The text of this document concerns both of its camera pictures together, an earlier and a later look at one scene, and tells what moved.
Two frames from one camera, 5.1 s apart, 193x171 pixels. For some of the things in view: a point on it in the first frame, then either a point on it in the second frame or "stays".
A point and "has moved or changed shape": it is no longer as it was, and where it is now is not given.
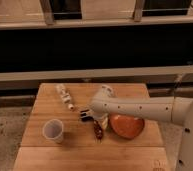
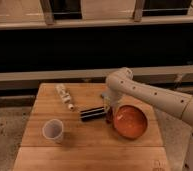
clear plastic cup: (53, 129) stays
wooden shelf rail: (99, 73) stays
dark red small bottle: (98, 131) has moved or changed shape
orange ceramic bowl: (125, 126) stays
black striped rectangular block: (86, 115) stays
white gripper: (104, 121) -> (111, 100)
